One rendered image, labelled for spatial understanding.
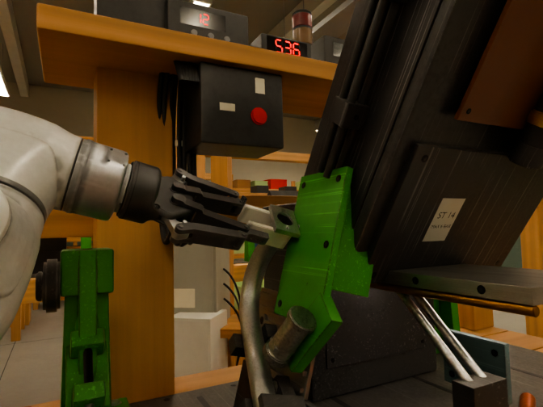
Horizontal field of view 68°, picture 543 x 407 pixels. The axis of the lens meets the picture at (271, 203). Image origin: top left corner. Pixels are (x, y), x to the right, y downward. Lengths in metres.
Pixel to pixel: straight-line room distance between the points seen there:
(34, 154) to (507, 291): 0.51
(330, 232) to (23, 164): 0.35
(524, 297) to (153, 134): 0.66
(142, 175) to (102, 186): 0.05
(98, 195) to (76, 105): 10.42
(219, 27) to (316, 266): 0.50
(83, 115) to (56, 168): 10.36
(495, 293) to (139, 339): 0.60
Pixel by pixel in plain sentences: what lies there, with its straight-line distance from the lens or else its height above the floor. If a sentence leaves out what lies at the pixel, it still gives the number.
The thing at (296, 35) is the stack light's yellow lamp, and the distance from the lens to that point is 1.08.
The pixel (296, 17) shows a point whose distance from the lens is 1.10.
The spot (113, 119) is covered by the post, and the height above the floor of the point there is 1.40.
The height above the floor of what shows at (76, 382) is 0.99.
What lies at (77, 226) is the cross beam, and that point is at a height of 1.21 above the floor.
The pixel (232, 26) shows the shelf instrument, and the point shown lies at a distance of 0.85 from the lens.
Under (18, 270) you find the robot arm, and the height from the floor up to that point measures 1.16.
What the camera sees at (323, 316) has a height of 1.09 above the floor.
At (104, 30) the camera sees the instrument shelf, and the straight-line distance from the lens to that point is 0.74.
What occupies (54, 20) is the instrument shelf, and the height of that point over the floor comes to 1.52.
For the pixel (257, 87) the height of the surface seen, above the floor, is 1.47.
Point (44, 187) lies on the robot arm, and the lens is 0.47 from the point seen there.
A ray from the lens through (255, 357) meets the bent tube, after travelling 0.57.
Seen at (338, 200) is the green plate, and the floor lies 1.23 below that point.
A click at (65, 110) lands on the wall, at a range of 10.86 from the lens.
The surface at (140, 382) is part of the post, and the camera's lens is 0.84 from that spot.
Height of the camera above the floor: 1.19
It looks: 4 degrees up
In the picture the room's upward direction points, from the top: 1 degrees counter-clockwise
